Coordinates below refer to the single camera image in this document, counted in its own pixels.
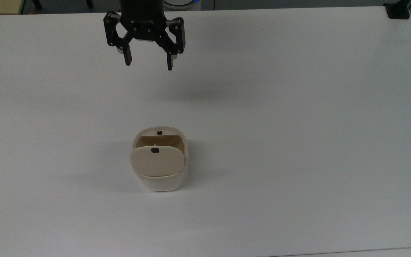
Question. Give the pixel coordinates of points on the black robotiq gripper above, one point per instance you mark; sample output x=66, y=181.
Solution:
x=142, y=19

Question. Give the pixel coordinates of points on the beige trash bin lid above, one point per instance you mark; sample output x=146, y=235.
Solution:
x=155, y=162

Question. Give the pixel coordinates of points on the white trash bin body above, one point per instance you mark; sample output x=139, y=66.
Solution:
x=162, y=185

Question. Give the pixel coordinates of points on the white blue round base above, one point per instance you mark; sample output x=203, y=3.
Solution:
x=182, y=4

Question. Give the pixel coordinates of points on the black chair leg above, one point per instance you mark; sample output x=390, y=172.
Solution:
x=37, y=3
x=89, y=3

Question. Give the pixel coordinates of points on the black table clamp mount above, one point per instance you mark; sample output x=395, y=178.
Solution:
x=397, y=12

